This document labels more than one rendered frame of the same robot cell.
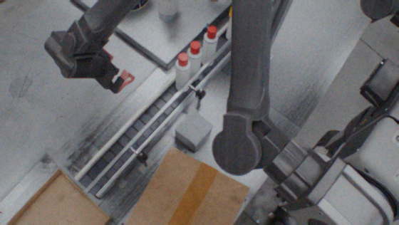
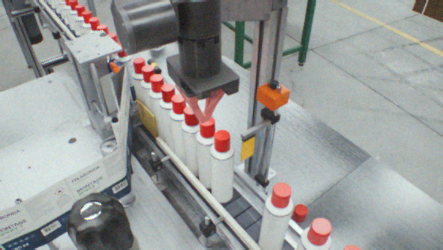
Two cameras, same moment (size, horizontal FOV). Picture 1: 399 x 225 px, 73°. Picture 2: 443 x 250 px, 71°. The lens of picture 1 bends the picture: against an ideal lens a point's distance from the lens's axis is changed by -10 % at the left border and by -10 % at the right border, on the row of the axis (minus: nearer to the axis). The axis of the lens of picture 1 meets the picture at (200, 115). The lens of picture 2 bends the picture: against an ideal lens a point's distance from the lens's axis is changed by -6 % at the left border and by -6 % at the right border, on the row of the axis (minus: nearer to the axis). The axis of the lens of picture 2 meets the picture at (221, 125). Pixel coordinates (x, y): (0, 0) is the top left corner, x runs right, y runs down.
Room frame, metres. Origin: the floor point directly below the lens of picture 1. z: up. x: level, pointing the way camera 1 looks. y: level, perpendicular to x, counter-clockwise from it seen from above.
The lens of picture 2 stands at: (0.63, 0.37, 1.55)
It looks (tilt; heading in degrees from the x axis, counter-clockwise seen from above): 42 degrees down; 293
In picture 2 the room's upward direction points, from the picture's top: straight up
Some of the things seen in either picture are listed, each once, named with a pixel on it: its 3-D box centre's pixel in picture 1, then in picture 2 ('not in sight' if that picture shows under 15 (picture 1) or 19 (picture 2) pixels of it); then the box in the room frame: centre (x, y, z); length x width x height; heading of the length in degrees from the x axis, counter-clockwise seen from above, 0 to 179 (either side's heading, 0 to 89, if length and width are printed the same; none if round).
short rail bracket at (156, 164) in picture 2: not in sight; (162, 165); (0.99, -0.09, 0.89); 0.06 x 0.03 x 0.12; 61
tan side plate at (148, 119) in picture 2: not in sight; (147, 119); (1.09, -0.18, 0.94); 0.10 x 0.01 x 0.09; 151
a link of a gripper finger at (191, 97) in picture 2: not in sight; (198, 92); (0.81, 0.01, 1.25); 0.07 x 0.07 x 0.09; 54
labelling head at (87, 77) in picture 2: not in sight; (105, 86); (1.22, -0.19, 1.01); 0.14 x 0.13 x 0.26; 151
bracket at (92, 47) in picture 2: not in sight; (92, 46); (1.22, -0.19, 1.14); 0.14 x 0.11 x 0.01; 151
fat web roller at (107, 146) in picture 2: not in sight; (118, 174); (1.02, 0.03, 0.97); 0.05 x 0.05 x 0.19
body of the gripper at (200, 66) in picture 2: not in sight; (200, 54); (0.81, 0.02, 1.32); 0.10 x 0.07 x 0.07; 144
